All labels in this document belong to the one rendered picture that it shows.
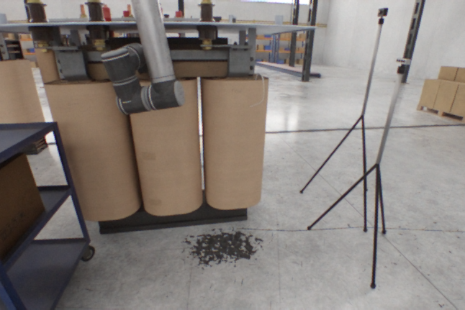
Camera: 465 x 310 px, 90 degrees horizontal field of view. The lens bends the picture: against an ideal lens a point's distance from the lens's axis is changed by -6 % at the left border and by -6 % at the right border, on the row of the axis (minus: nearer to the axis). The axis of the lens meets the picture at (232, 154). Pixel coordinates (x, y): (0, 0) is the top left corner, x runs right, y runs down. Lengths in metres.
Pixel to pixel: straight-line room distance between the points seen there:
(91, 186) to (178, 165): 0.55
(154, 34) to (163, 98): 0.24
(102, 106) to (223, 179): 0.83
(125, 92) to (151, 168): 0.62
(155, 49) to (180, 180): 0.86
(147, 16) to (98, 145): 0.81
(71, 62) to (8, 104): 2.22
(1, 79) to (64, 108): 2.14
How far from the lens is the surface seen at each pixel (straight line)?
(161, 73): 1.05
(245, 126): 1.51
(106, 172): 1.65
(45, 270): 1.78
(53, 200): 1.60
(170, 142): 1.50
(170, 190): 1.65
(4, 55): 3.74
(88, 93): 1.51
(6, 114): 3.74
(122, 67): 1.09
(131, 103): 1.12
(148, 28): 1.06
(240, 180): 1.66
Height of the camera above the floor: 1.25
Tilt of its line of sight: 24 degrees down
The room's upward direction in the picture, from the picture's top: 1 degrees clockwise
